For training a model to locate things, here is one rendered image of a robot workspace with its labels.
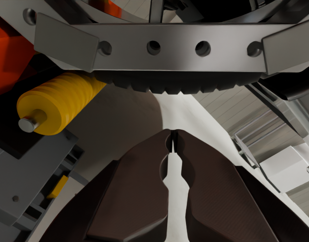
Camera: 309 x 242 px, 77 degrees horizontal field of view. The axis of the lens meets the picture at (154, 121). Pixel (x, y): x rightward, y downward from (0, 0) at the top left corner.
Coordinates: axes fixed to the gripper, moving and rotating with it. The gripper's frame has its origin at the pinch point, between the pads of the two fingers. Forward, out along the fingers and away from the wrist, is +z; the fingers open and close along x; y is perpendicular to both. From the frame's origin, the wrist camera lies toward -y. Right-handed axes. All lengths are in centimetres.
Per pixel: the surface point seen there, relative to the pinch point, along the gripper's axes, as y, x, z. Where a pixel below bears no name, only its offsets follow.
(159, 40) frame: -5.2, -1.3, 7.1
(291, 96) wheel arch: 4.9, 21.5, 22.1
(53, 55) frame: -3.7, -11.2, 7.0
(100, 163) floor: 58, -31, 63
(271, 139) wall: 247, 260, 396
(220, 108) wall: 169, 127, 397
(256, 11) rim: -7.7, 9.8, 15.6
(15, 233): 36, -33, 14
